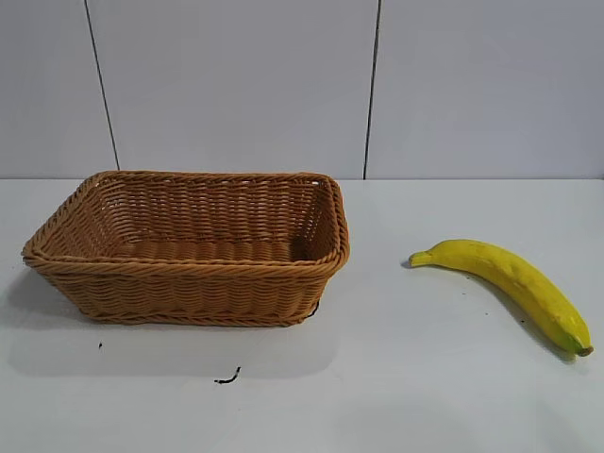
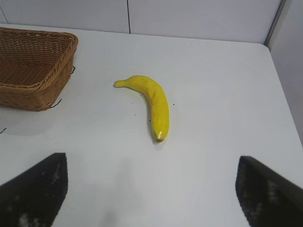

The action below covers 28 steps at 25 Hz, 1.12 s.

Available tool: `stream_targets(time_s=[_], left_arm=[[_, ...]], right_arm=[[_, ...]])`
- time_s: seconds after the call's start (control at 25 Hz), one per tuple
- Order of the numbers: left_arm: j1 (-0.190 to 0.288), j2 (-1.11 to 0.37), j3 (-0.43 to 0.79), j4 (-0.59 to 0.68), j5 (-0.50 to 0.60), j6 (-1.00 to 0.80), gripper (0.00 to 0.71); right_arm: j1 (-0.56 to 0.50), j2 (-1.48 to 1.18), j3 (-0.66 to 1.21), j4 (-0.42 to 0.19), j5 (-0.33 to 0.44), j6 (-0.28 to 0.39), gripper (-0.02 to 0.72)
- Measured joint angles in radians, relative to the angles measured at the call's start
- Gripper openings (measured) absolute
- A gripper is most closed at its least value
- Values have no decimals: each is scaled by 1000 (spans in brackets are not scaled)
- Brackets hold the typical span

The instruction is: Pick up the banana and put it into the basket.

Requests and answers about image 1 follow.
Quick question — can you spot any yellow banana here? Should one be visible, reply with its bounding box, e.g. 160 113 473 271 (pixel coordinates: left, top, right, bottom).
408 239 595 359

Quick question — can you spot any brown woven wicker basket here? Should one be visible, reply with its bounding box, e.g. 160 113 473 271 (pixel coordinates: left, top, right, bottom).
21 170 352 327

